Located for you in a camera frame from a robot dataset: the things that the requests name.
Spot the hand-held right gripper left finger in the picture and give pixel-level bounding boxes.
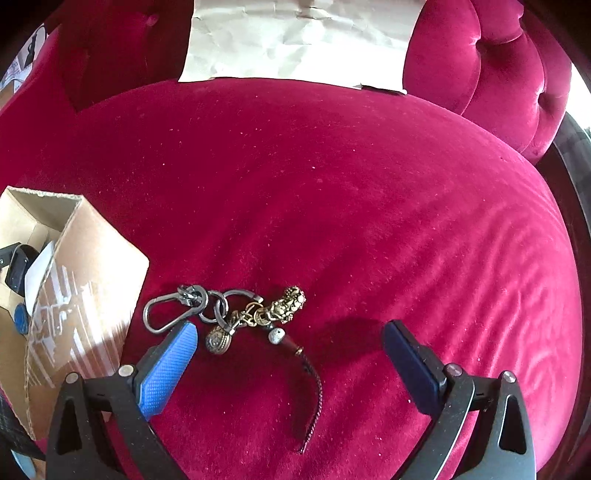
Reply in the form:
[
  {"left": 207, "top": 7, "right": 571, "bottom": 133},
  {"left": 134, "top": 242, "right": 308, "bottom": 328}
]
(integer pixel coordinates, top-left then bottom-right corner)
[{"left": 44, "top": 319, "right": 199, "bottom": 480}]

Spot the blue key fob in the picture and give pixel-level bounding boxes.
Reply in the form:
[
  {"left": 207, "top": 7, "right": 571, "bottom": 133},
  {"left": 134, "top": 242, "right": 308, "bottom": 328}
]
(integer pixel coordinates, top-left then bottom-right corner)
[{"left": 13, "top": 302, "right": 31, "bottom": 335}]

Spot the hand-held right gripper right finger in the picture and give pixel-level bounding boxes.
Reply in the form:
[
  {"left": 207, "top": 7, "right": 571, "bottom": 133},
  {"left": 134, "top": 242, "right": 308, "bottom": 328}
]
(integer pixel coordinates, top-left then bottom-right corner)
[{"left": 382, "top": 319, "right": 537, "bottom": 480}]

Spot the metal keychain with brass charm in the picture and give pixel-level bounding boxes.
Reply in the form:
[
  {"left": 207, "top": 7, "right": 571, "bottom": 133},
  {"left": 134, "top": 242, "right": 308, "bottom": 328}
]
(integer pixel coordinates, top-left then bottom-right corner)
[{"left": 144, "top": 285, "right": 324, "bottom": 455}]

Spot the black plug adapter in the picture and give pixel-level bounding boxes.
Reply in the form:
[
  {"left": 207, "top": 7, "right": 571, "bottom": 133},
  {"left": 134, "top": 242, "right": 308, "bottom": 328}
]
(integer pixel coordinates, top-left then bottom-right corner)
[{"left": 25, "top": 25, "right": 49, "bottom": 63}]

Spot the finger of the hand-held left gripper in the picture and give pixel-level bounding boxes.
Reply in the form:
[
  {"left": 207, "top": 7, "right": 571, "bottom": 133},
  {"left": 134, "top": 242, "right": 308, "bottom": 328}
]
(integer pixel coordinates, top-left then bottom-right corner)
[{"left": 0, "top": 244, "right": 37, "bottom": 296}]

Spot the large white charger plug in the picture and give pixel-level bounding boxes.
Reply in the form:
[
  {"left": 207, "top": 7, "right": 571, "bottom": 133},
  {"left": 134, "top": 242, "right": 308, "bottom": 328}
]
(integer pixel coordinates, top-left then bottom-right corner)
[{"left": 24, "top": 242, "right": 56, "bottom": 310}]

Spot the dark wooden bed frame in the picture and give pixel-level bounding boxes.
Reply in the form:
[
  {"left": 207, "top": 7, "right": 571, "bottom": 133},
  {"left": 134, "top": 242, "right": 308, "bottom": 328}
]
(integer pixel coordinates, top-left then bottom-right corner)
[{"left": 531, "top": 152, "right": 591, "bottom": 462}]

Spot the crumpled brown paper sheet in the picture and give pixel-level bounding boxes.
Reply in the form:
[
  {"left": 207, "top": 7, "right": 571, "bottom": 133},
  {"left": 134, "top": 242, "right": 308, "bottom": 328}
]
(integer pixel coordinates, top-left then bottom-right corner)
[{"left": 178, "top": 0, "right": 426, "bottom": 96}]

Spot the grey plaid blanket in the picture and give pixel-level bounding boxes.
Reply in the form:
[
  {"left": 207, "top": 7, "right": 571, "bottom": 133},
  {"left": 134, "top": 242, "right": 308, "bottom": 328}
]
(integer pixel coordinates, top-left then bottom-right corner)
[{"left": 551, "top": 113, "right": 591, "bottom": 222}]

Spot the red velvet tufted sofa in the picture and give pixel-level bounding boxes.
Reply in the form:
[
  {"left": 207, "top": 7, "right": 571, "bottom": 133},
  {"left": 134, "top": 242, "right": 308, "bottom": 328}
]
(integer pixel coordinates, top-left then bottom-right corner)
[{"left": 0, "top": 0, "right": 585, "bottom": 480}]

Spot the cardboard box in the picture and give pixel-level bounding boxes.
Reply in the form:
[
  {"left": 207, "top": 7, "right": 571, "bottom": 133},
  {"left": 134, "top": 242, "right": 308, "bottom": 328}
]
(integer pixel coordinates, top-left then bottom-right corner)
[{"left": 0, "top": 186, "right": 151, "bottom": 441}]

